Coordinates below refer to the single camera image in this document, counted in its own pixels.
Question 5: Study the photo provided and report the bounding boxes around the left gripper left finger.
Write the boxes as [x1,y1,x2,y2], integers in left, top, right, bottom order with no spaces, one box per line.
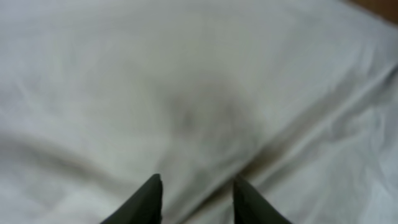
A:
[101,174,163,224]

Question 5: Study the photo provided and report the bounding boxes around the beige t-shirt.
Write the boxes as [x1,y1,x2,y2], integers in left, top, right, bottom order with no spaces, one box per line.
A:
[1,1,397,223]

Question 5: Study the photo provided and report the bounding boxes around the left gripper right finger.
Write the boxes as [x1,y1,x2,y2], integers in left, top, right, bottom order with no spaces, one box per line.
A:
[233,176,291,224]

